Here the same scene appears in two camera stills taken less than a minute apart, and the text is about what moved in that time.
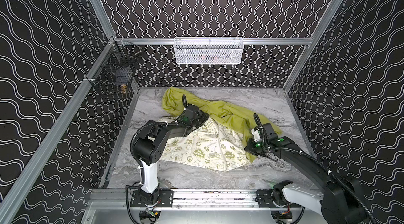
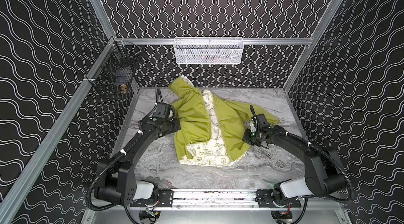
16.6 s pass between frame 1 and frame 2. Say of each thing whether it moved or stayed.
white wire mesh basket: stayed
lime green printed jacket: moved
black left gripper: moved
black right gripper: moved
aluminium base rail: stayed
